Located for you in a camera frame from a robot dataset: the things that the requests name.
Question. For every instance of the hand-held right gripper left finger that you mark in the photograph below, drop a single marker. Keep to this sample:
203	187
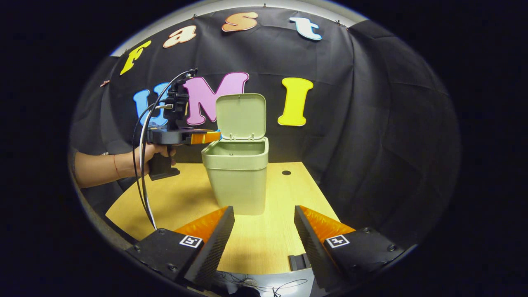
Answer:
214	247

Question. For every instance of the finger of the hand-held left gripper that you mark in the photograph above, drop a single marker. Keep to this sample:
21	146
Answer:
204	137

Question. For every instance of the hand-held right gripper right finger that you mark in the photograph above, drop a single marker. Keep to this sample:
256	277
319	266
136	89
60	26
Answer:
313	251

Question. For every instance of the green desktop garbage bin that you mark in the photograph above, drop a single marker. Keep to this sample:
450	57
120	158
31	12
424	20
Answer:
237	185

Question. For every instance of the wooden desktop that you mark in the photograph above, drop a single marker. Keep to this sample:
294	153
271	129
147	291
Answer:
272	231

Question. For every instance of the black table clamp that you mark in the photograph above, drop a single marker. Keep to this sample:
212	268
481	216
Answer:
299	262

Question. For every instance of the thin red wrist band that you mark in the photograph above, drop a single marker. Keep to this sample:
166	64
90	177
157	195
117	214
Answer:
116	166

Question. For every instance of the black backdrop cloth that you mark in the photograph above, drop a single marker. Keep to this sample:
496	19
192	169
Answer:
371	123

